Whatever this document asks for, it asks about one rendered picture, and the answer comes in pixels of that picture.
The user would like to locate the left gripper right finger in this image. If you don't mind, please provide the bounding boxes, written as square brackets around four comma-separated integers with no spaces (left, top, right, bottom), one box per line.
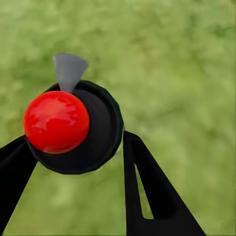
[122,131,206,236]

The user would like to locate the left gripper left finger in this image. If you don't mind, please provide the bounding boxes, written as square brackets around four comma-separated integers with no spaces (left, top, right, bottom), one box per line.
[0,135,38,236]

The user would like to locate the pesticide atomizer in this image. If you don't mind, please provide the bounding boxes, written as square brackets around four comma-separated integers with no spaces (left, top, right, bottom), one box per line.
[23,53,125,175]

